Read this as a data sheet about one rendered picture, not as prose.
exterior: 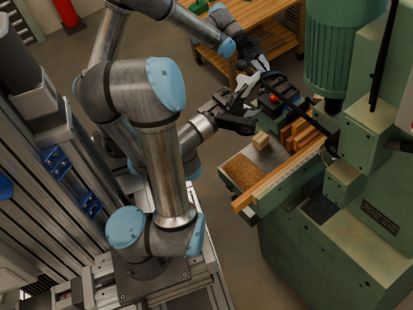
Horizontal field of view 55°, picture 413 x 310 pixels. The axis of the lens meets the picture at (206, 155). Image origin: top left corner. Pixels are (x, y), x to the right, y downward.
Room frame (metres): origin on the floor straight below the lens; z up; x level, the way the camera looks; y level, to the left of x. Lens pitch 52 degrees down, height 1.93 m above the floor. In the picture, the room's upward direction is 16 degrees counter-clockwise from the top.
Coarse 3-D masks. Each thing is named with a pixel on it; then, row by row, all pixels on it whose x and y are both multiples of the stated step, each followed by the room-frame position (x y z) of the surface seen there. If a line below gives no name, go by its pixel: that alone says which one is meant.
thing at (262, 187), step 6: (324, 138) 0.71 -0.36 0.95; (318, 144) 0.70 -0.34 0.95; (312, 150) 0.68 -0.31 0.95; (300, 156) 0.67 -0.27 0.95; (306, 156) 0.67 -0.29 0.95; (294, 162) 0.66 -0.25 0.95; (288, 168) 0.64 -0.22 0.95; (276, 174) 0.63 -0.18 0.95; (282, 174) 0.63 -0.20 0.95; (270, 180) 0.62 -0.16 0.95; (276, 180) 0.61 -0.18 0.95; (264, 186) 0.60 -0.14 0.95; (258, 192) 0.59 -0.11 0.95; (252, 198) 0.59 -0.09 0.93
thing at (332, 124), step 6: (324, 102) 0.78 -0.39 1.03; (318, 108) 0.76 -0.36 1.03; (342, 108) 0.74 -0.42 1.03; (312, 114) 0.77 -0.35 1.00; (318, 114) 0.75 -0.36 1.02; (324, 114) 0.73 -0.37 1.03; (330, 114) 0.73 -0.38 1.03; (336, 114) 0.72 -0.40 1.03; (342, 114) 0.72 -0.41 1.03; (318, 120) 0.75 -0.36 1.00; (324, 120) 0.73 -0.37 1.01; (330, 120) 0.71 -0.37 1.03; (336, 120) 0.70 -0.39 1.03; (324, 126) 0.73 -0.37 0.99; (330, 126) 0.71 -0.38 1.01; (336, 126) 0.69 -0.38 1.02
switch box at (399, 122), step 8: (408, 80) 0.43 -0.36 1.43; (408, 88) 0.42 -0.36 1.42; (408, 96) 0.42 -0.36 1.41; (408, 104) 0.41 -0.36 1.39; (400, 112) 0.42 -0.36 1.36; (408, 112) 0.41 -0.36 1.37; (400, 120) 0.42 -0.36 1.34; (408, 120) 0.41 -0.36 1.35; (400, 128) 0.42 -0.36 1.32; (408, 128) 0.40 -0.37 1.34
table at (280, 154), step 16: (256, 128) 0.89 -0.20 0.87; (272, 144) 0.78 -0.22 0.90; (256, 160) 0.74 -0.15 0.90; (272, 160) 0.72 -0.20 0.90; (224, 176) 0.72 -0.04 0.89; (304, 176) 0.64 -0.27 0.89; (240, 192) 0.65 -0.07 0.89; (288, 192) 0.61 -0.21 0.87; (256, 208) 0.58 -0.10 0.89; (272, 208) 0.58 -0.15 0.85
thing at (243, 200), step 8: (312, 144) 0.71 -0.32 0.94; (288, 160) 0.68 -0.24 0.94; (280, 168) 0.66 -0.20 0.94; (272, 176) 0.64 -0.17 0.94; (256, 184) 0.63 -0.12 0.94; (248, 192) 0.61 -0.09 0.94; (240, 200) 0.59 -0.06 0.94; (248, 200) 0.59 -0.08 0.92; (232, 208) 0.58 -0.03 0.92; (240, 208) 0.58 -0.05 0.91
